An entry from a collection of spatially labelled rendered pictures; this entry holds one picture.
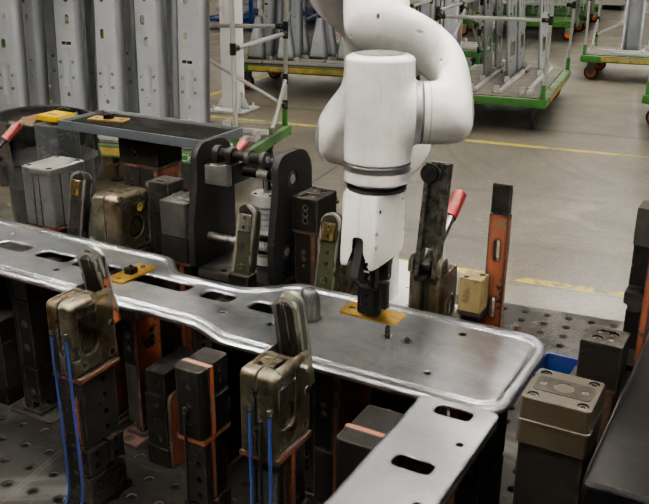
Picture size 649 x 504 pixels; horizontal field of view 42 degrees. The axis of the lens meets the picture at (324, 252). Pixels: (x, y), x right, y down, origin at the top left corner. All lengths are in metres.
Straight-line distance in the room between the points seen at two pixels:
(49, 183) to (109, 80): 4.27
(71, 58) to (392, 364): 5.11
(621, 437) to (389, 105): 0.45
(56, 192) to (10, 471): 0.52
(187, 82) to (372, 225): 4.68
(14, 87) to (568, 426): 5.36
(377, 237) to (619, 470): 0.38
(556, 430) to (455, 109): 0.38
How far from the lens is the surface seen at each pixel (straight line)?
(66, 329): 1.24
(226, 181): 1.46
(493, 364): 1.15
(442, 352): 1.16
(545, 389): 0.98
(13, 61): 6.02
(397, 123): 1.01
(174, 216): 1.55
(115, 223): 1.59
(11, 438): 1.61
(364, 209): 1.04
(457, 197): 1.36
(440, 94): 1.03
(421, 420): 1.01
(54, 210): 1.70
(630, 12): 10.72
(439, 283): 1.29
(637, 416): 1.02
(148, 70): 5.80
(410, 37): 1.11
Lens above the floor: 1.53
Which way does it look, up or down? 20 degrees down
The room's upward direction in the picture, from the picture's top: straight up
